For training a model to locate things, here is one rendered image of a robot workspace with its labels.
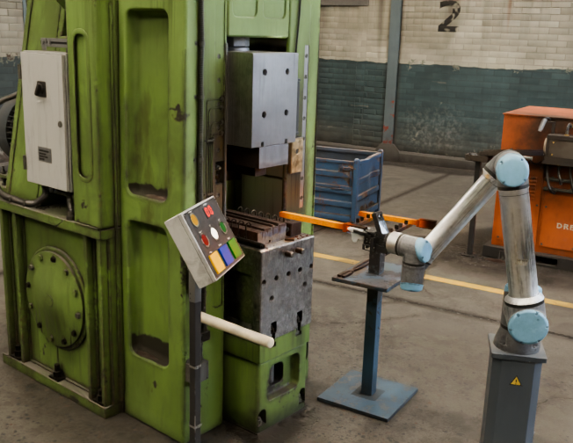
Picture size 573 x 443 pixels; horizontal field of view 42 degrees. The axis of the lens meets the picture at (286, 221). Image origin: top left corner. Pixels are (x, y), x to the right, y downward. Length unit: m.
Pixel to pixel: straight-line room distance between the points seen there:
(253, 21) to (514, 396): 1.95
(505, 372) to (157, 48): 1.99
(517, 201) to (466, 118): 8.05
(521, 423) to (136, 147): 2.05
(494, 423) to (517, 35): 7.89
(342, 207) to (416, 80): 4.34
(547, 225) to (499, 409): 3.46
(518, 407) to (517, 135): 3.60
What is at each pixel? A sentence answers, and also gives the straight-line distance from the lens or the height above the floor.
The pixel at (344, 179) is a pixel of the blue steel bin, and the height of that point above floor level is 0.51.
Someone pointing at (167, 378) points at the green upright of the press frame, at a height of 0.30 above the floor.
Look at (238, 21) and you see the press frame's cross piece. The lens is 3.30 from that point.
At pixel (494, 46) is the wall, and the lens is 10.78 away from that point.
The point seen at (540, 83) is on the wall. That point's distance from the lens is 10.63.
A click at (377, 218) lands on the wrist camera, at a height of 1.13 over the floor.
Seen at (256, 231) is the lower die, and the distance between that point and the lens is 3.34.
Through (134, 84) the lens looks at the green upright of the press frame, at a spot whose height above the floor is 1.61.
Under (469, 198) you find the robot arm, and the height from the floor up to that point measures 1.24.
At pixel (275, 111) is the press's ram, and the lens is 3.30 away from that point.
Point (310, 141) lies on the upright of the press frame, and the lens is 3.76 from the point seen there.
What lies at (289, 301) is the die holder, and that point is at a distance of 3.52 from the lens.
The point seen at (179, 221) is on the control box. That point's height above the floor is 1.17.
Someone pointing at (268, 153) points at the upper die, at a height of 1.33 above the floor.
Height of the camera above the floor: 1.85
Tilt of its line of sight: 14 degrees down
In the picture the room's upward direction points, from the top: 2 degrees clockwise
